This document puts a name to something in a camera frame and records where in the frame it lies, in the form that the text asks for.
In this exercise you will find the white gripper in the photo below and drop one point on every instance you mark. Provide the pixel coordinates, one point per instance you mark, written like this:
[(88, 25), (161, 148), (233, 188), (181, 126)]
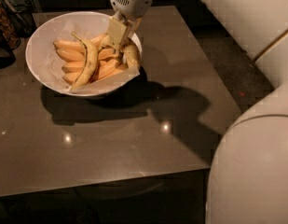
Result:
[(131, 2)]

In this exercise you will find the spotted yellow banana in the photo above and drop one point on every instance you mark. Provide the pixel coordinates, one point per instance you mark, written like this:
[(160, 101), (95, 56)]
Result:
[(128, 52)]

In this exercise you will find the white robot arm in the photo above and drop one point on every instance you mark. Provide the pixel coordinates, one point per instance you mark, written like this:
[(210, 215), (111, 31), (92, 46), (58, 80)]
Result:
[(248, 181)]

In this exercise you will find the white paper bowl liner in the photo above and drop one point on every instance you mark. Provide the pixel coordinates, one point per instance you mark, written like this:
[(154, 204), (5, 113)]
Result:
[(77, 72)]

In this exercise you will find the yellow banana left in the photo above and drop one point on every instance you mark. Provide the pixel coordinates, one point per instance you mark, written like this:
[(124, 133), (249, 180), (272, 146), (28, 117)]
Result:
[(90, 63)]

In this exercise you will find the white bowl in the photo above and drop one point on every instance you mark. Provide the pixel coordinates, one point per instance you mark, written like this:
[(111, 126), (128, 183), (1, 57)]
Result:
[(46, 65)]

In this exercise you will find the bunch of orange bananas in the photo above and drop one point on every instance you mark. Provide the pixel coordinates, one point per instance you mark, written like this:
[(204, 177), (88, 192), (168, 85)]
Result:
[(73, 55)]

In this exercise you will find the dark cluttered objects top-left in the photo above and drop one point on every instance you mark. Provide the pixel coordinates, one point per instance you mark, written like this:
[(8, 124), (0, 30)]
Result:
[(16, 23)]

